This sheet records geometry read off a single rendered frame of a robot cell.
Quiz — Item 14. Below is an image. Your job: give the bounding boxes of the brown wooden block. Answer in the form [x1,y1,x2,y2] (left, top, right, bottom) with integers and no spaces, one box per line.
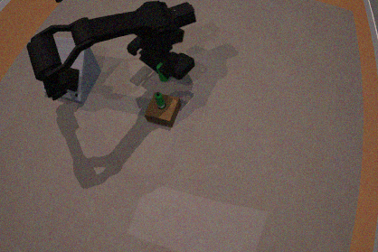
[145,92,181,127]

